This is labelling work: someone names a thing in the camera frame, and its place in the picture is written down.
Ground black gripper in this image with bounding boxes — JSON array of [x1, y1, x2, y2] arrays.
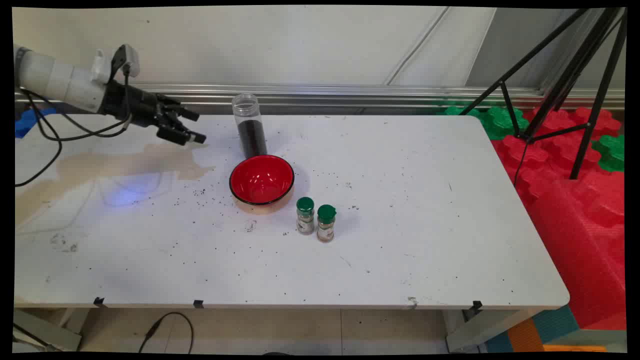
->
[[101, 79, 207, 147]]

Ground clear jar with dark grains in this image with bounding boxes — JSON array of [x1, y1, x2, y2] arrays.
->
[[231, 93, 268, 159]]

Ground red bowl with black rim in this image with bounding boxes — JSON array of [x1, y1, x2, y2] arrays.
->
[[229, 154, 295, 215]]

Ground blue foam piece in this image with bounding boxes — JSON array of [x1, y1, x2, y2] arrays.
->
[[15, 107, 59, 140]]

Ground spice jar with green lid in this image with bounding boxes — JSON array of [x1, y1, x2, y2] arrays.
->
[[316, 204, 337, 244], [295, 196, 316, 236]]

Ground green foam puzzle piece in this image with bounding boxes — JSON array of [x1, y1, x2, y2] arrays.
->
[[439, 104, 530, 141], [591, 133, 626, 173]]

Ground black tripod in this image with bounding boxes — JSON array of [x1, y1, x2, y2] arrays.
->
[[459, 7, 627, 187]]

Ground red and green foam mats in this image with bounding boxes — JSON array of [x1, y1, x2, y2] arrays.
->
[[490, 106, 627, 331]]

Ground orange foam mat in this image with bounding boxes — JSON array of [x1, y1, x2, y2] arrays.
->
[[507, 317, 609, 354]]

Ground teal foam mat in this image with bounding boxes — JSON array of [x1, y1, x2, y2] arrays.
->
[[484, 304, 582, 354]]

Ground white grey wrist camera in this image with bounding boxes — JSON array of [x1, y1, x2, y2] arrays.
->
[[91, 44, 141, 85]]

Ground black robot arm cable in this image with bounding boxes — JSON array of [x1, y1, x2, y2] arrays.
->
[[15, 65, 134, 188]]

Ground aluminium rail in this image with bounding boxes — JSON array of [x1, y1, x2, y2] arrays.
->
[[15, 82, 626, 113]]

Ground black floor cable with plug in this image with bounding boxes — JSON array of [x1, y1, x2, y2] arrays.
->
[[138, 312, 195, 354]]

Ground white wall conduit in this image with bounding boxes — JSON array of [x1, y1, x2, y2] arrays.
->
[[383, 6, 451, 86]]

